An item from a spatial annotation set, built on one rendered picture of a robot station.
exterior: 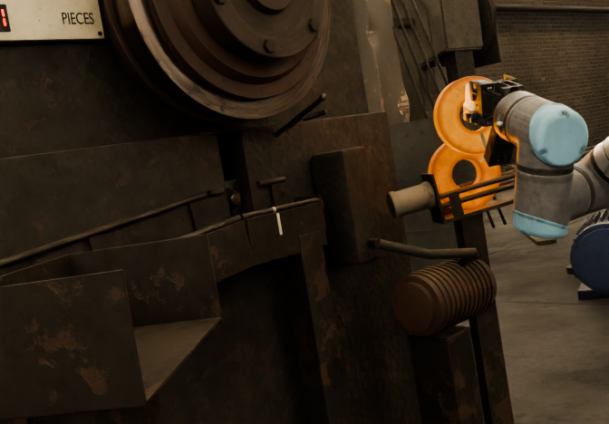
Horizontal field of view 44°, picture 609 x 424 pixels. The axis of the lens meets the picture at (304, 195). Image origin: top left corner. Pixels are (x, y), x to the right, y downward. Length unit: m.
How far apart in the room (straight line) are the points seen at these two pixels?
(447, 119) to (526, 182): 0.32
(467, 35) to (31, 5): 8.37
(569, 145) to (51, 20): 0.87
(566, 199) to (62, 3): 0.90
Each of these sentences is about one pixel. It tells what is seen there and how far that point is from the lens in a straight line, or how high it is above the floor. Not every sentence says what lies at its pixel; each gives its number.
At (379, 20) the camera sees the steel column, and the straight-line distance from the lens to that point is 5.75.
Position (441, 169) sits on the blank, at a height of 0.72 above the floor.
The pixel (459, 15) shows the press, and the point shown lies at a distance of 9.47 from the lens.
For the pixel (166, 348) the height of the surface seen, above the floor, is 0.60.
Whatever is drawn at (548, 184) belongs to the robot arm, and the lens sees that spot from 1.26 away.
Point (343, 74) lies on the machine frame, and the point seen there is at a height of 0.97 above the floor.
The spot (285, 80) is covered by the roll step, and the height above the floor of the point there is 0.94.
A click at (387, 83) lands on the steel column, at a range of 5.68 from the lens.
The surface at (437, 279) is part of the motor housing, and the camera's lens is 1.52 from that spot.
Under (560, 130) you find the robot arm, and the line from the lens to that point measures 1.23.
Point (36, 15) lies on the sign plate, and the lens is 1.37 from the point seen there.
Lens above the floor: 0.80
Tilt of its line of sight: 3 degrees down
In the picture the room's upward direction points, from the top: 9 degrees counter-clockwise
